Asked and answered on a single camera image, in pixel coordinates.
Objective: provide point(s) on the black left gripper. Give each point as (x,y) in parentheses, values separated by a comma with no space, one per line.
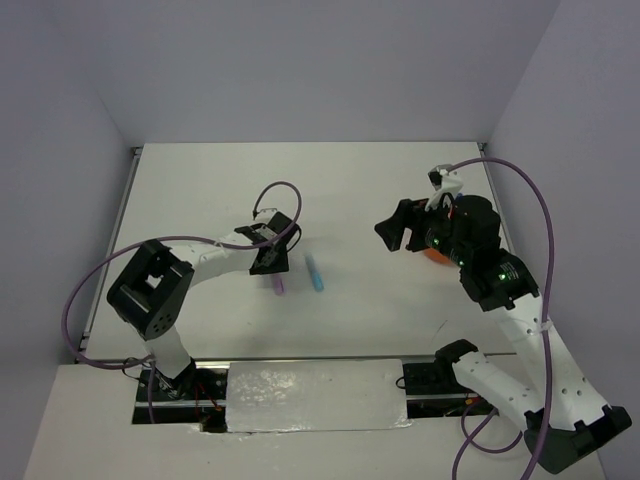
(279,265)

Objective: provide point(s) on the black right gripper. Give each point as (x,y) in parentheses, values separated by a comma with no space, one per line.
(391,229)

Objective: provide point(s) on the pink highlighter marker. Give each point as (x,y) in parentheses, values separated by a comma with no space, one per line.
(278,284)

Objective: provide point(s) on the light blue highlighter marker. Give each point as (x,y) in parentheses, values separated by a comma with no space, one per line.
(315,276)

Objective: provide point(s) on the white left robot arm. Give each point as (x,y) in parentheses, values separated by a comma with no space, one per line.
(150,291)

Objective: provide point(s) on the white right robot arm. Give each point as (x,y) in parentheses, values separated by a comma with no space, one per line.
(562,417)

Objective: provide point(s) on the orange round pen holder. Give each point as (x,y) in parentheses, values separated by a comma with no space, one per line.
(437,257)

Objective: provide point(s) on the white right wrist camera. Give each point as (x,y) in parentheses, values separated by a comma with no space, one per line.
(444,180)

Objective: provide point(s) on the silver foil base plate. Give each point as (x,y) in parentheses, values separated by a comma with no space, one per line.
(295,396)

